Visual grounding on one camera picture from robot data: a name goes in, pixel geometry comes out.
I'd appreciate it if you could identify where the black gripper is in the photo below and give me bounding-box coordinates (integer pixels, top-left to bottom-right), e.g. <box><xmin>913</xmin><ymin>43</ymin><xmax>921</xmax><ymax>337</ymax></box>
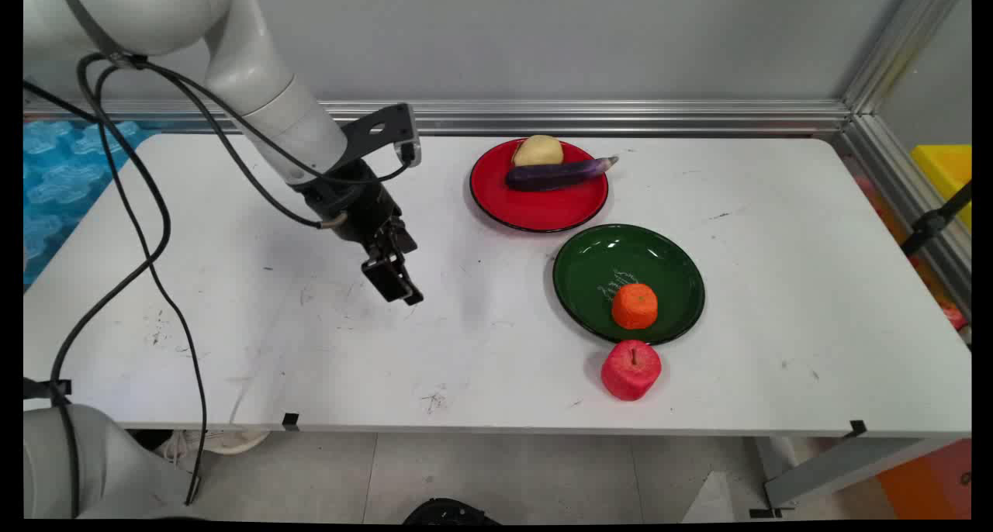
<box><xmin>293</xmin><ymin>160</ymin><xmax>425</xmax><ymax>307</ymax></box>

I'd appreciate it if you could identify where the purple toy eggplant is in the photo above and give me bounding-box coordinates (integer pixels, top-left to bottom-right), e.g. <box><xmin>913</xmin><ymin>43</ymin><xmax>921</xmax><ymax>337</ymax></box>
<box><xmin>506</xmin><ymin>156</ymin><xmax>620</xmax><ymax>192</ymax></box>

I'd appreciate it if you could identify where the red round plate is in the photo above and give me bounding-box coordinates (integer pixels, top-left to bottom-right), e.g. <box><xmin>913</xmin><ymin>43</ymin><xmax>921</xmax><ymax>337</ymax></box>
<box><xmin>469</xmin><ymin>137</ymin><xmax>611</xmax><ymax>233</ymax></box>

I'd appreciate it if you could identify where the yellow toy potato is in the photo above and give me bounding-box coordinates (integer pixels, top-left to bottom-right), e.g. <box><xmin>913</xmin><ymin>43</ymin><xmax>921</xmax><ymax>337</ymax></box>
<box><xmin>511</xmin><ymin>134</ymin><xmax>565</xmax><ymax>168</ymax></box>

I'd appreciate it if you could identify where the green round plate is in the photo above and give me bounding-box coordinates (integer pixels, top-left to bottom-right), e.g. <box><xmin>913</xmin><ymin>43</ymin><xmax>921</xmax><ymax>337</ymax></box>
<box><xmin>552</xmin><ymin>223</ymin><xmax>707</xmax><ymax>347</ymax></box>

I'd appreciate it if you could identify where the orange toy fruit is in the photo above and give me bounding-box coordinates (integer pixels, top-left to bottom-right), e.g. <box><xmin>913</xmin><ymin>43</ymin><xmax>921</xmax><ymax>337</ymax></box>
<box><xmin>611</xmin><ymin>283</ymin><xmax>659</xmax><ymax>331</ymax></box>

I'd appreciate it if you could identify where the white shoe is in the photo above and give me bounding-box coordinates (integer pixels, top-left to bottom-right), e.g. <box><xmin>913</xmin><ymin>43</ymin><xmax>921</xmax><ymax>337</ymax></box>
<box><xmin>155</xmin><ymin>430</ymin><xmax>271</xmax><ymax>465</ymax></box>

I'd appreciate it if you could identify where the black round floor object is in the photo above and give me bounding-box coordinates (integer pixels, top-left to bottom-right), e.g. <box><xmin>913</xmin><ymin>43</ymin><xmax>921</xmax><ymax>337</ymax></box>
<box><xmin>403</xmin><ymin>498</ymin><xmax>501</xmax><ymax>527</ymax></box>

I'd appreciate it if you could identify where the red toy apple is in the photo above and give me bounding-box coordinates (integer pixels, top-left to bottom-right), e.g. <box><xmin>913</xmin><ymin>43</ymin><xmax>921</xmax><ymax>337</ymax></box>
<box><xmin>600</xmin><ymin>340</ymin><xmax>663</xmax><ymax>402</ymax></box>

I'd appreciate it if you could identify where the blue foam mat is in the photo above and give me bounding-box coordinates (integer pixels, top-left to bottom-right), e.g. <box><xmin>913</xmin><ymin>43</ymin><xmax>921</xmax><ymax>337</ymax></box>
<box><xmin>23</xmin><ymin>119</ymin><xmax>161</xmax><ymax>288</ymax></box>

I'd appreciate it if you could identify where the grey table leg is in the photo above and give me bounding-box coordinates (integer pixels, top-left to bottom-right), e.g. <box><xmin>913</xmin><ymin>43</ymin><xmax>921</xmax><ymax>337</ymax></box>
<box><xmin>764</xmin><ymin>437</ymin><xmax>957</xmax><ymax>510</ymax></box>

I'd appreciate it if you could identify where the yellow plastic box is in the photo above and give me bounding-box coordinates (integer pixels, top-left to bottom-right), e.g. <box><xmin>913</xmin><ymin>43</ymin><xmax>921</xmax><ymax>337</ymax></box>
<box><xmin>910</xmin><ymin>144</ymin><xmax>972</xmax><ymax>232</ymax></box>

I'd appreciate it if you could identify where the orange box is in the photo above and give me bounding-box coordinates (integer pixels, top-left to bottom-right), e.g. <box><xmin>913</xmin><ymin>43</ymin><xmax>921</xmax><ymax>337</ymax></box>
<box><xmin>877</xmin><ymin>439</ymin><xmax>972</xmax><ymax>521</ymax></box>

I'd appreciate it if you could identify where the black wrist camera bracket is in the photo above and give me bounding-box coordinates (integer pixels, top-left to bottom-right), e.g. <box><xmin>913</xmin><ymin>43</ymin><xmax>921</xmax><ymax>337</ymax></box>
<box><xmin>339</xmin><ymin>103</ymin><xmax>423</xmax><ymax>179</ymax></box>

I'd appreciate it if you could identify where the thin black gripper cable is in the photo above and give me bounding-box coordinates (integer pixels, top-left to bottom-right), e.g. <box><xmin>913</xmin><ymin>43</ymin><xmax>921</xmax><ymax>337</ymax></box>
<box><xmin>132</xmin><ymin>55</ymin><xmax>413</xmax><ymax>230</ymax></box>

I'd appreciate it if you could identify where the horizontal aluminium frame rail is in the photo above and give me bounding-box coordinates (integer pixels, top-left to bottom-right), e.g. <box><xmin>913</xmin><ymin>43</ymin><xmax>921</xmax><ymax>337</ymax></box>
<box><xmin>23</xmin><ymin>100</ymin><xmax>854</xmax><ymax>137</ymax></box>

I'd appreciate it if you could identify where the long black cable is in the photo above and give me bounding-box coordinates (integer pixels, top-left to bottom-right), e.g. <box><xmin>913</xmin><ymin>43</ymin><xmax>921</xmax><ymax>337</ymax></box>
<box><xmin>23</xmin><ymin>51</ymin><xmax>210</xmax><ymax>510</ymax></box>

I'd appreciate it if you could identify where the side aluminium frame rail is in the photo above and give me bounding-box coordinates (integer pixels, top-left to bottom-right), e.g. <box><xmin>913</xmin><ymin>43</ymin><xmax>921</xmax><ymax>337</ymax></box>
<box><xmin>834</xmin><ymin>113</ymin><xmax>972</xmax><ymax>323</ymax></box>

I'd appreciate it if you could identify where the upright aluminium frame post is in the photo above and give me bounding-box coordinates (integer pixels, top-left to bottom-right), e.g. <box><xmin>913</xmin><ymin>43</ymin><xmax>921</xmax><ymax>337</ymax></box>
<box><xmin>842</xmin><ymin>0</ymin><xmax>971</xmax><ymax>116</ymax></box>

